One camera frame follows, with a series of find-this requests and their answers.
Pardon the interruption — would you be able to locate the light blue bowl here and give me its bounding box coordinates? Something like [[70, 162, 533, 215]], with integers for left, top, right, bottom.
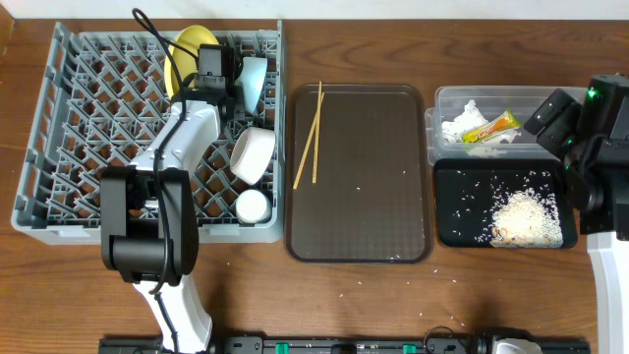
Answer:
[[236, 57, 267, 114]]

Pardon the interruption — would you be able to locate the yellow plate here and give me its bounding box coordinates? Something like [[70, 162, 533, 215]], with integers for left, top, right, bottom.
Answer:
[[164, 25, 218, 98]]

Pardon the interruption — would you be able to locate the green orange snack wrapper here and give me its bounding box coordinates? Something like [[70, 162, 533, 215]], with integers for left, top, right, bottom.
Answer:
[[462, 110, 520, 144]]

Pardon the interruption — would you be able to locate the white tissue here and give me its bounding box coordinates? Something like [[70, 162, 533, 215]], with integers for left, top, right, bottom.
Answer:
[[440, 99, 521, 157]]

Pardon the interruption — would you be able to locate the white pink bowl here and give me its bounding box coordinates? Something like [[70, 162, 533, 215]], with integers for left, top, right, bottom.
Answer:
[[230, 127, 276, 185]]

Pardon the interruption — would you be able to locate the wooden chopstick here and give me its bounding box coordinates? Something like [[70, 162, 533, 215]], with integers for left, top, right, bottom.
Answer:
[[293, 92, 324, 190], [312, 81, 324, 184]]

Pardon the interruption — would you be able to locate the small white green cup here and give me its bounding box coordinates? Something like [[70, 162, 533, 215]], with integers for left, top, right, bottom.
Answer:
[[235, 190, 271, 224]]

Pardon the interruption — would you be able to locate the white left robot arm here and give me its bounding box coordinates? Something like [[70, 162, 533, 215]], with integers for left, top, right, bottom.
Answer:
[[99, 44, 241, 353]]

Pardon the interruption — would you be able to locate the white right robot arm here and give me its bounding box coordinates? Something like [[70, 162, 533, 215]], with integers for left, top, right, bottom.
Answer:
[[524, 74, 628, 354]]

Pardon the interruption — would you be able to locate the clear plastic waste bin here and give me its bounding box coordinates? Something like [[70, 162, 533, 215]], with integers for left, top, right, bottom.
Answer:
[[425, 86, 555, 164]]

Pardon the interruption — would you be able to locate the pile of rice waste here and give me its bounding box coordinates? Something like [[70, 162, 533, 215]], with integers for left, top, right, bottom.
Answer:
[[488, 188, 563, 248]]

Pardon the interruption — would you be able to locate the black waste bin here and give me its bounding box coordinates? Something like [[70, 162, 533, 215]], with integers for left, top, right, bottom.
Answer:
[[433, 158, 578, 249]]

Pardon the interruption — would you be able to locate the grey dishwasher rack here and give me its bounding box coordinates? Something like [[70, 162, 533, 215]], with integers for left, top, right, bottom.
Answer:
[[11, 24, 287, 245]]

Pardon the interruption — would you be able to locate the dark brown serving tray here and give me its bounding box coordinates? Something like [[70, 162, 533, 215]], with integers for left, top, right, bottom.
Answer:
[[284, 84, 433, 264]]

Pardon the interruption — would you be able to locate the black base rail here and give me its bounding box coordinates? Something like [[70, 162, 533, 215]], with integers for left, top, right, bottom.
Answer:
[[97, 333, 593, 354]]

